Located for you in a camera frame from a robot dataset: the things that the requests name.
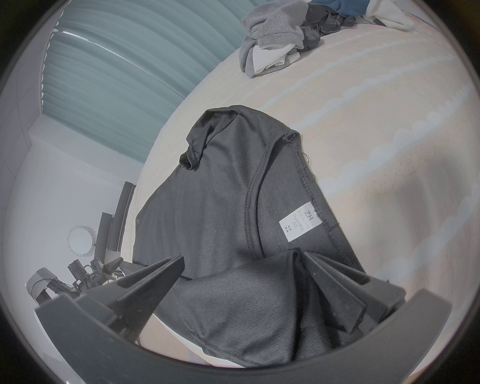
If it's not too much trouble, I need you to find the pile of clothes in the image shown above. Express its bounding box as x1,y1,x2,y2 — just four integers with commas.
239,0,418,79

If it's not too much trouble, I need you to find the blue-green curtain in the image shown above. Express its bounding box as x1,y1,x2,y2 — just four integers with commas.
55,0,264,113
40,31,196,166

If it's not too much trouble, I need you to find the round white framed mirror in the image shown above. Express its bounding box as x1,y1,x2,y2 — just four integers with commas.
67,224,94,258

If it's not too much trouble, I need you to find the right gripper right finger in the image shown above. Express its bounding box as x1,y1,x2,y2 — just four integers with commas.
302,250,407,334

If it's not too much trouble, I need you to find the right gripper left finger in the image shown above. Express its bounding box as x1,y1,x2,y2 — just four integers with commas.
76,255,185,343

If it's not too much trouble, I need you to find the bed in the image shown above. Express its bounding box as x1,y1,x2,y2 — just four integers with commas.
112,0,479,371

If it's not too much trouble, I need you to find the black T-shirt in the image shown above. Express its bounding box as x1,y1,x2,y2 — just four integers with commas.
131,104,380,369

